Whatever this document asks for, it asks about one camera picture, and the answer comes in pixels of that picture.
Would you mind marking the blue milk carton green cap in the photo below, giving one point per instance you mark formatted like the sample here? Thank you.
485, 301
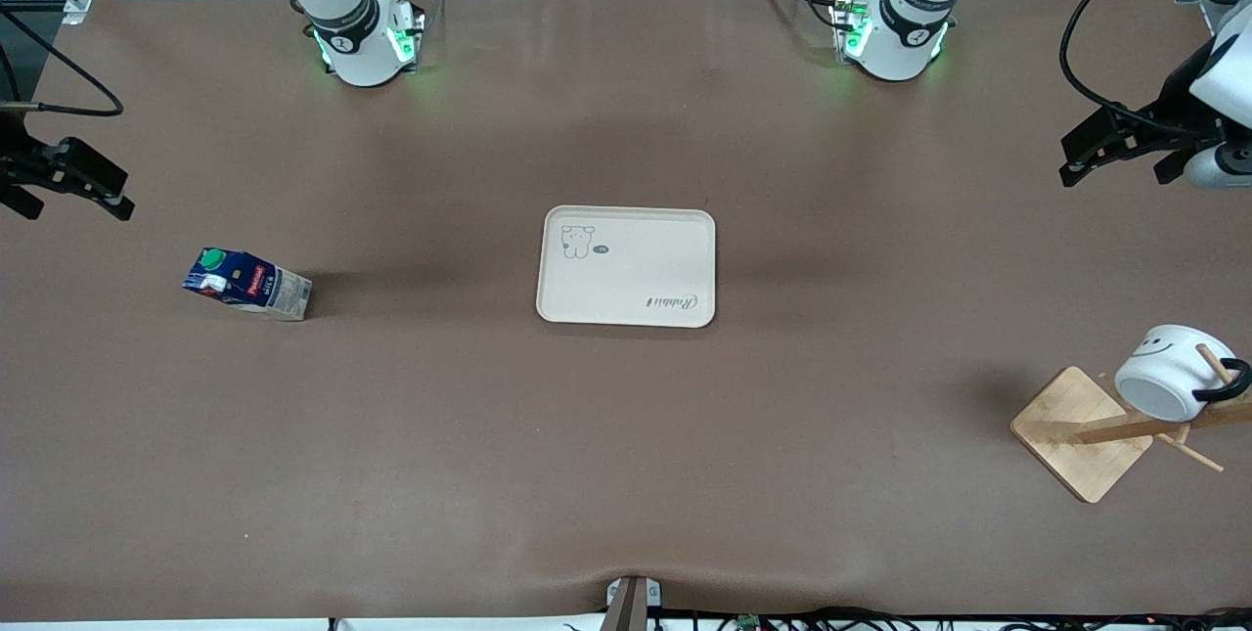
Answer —
249, 284

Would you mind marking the wooden cup rack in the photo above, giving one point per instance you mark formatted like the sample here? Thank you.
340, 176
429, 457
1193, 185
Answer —
1081, 440

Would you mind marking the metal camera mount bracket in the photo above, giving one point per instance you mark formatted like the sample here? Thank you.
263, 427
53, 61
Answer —
631, 602

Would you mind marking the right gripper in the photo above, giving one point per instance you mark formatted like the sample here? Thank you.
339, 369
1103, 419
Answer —
12, 164

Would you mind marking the beige plastic tray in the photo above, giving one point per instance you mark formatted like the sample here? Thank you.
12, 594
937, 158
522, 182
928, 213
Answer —
636, 269

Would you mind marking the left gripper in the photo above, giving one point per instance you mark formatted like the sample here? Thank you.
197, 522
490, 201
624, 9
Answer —
1178, 115

